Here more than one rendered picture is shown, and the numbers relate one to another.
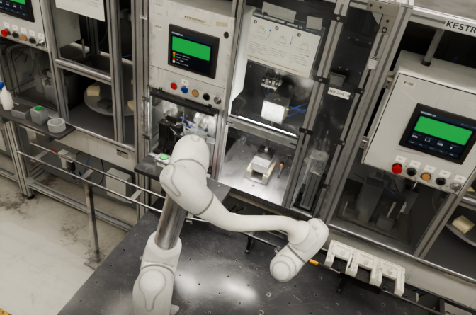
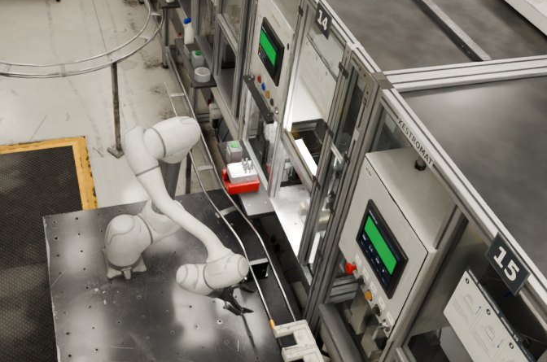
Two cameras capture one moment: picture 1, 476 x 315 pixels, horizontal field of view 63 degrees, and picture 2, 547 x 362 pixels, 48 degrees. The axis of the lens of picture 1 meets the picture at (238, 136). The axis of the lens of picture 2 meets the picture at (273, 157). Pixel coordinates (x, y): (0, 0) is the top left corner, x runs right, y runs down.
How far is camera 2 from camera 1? 163 cm
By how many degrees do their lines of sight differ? 37
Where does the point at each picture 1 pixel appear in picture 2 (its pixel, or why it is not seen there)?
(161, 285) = (123, 229)
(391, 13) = (369, 85)
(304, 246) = (209, 268)
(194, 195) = (133, 157)
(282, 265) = (184, 269)
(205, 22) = (280, 27)
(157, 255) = (146, 211)
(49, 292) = not seen: hidden behind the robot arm
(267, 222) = (188, 223)
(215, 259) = not seen: hidden behind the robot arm
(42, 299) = not seen: hidden behind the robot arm
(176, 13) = (269, 9)
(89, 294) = (107, 215)
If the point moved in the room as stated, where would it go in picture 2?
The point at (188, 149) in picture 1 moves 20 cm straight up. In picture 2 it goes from (165, 124) to (166, 81)
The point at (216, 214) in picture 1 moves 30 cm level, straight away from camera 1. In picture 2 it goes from (147, 185) to (212, 157)
